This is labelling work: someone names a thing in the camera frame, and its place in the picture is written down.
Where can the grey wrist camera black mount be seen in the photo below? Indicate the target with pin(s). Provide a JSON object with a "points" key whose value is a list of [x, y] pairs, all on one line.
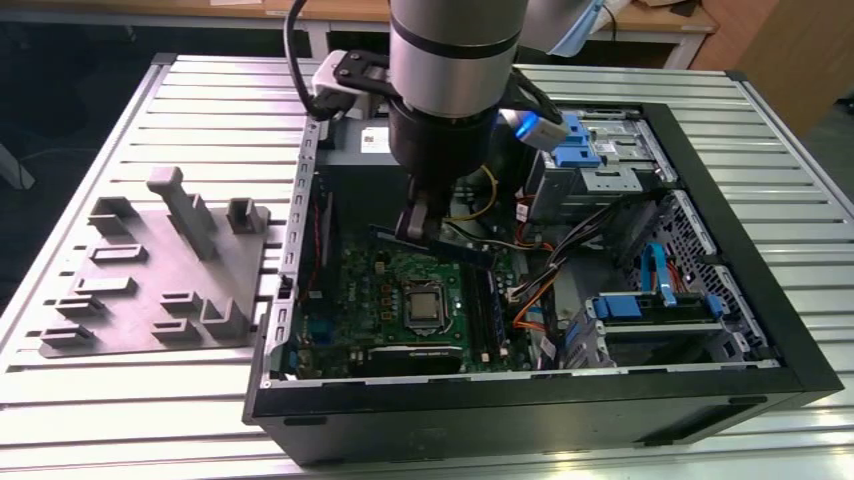
{"points": [[347, 85]]}

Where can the silver CPU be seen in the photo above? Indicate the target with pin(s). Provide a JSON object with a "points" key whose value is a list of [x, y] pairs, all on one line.
{"points": [[425, 306]]}

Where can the blue plastic drive latch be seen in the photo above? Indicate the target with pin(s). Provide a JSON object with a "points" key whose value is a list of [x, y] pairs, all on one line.
{"points": [[577, 152]]}

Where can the grey parts rack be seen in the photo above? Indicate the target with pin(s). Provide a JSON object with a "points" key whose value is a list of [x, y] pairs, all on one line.
{"points": [[167, 280]]}

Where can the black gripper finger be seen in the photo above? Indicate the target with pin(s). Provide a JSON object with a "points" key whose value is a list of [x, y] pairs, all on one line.
{"points": [[419, 222]]}

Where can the pale blue teach pendant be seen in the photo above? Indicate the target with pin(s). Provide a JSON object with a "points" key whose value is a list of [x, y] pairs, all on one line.
{"points": [[577, 30]]}

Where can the black graphics card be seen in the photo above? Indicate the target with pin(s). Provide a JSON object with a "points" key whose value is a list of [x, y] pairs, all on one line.
{"points": [[414, 357]]}

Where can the brown wooden cabinet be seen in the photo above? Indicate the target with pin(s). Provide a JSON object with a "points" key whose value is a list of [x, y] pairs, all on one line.
{"points": [[788, 50]]}

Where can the green motherboard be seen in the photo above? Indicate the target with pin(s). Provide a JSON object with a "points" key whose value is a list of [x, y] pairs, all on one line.
{"points": [[361, 300]]}

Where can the wooden desk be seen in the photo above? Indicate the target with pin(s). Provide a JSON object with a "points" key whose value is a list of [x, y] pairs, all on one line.
{"points": [[167, 5]]}

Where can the black PC case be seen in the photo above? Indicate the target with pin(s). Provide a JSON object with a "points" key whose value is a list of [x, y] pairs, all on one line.
{"points": [[534, 400]]}

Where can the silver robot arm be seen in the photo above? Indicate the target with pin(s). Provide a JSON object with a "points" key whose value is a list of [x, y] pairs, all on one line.
{"points": [[454, 75]]}

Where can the hard disk in blue carrier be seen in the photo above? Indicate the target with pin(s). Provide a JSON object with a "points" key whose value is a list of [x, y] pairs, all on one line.
{"points": [[617, 307]]}

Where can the metal drive cage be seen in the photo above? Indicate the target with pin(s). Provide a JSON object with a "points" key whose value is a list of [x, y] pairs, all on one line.
{"points": [[588, 195]]}

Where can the grey power supply box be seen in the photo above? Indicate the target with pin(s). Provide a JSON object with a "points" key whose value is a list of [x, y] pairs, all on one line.
{"points": [[361, 200]]}

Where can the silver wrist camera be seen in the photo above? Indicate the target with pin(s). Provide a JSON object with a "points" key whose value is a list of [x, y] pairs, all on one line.
{"points": [[537, 131]]}

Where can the grey chair leg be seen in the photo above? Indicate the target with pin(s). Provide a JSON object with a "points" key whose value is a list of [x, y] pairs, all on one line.
{"points": [[14, 170]]}

